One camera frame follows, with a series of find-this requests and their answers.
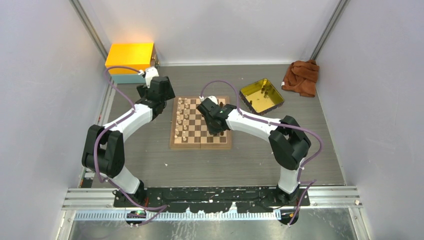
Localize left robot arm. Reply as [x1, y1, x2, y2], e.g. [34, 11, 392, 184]
[81, 76, 175, 207]

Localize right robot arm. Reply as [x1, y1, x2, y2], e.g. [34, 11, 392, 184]
[196, 96, 311, 206]

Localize wooden chess board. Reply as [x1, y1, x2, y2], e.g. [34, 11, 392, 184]
[169, 96, 233, 150]

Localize yellow drawer box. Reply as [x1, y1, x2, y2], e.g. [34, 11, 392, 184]
[105, 42, 159, 71]

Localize teal drawer box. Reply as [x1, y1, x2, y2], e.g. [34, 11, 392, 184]
[108, 66, 146, 84]

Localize yellow tin tray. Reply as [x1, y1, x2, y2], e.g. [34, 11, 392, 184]
[239, 78, 285, 116]

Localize brown cloth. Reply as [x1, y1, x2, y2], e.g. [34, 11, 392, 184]
[281, 59, 320, 98]

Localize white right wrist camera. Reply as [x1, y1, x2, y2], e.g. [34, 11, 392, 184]
[199, 95, 219, 105]

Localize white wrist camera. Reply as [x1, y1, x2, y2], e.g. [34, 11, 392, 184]
[199, 95, 219, 105]
[142, 66, 159, 88]

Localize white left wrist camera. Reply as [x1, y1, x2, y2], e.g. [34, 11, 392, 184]
[142, 66, 159, 88]

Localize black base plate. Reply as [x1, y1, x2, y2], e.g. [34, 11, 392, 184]
[112, 186, 310, 214]

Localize aluminium frame rail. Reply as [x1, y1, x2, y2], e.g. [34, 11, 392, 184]
[62, 185, 363, 225]

